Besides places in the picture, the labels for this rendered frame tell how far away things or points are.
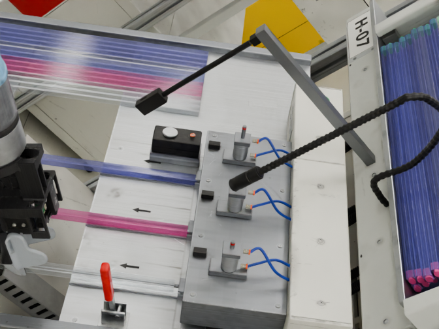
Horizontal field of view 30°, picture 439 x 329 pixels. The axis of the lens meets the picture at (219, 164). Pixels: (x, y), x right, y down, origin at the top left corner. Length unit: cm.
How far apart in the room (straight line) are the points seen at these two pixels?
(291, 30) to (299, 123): 317
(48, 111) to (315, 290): 181
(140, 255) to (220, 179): 16
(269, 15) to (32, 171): 350
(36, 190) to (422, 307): 47
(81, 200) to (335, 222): 81
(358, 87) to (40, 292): 69
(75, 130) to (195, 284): 176
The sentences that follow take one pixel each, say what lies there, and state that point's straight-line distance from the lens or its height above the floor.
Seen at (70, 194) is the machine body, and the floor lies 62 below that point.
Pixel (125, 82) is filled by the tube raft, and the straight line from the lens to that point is 145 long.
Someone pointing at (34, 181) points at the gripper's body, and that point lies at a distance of 100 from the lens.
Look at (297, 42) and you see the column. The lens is 450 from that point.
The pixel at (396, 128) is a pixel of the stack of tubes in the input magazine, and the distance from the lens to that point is 121.
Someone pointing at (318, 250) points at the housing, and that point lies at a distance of 111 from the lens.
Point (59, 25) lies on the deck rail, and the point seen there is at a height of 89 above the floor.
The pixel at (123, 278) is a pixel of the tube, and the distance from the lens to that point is 112.
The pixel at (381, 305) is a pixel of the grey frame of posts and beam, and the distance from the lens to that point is 105.
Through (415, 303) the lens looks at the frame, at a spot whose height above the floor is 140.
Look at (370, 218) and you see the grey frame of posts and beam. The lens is 116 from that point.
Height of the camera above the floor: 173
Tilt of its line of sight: 27 degrees down
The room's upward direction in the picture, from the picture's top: 62 degrees clockwise
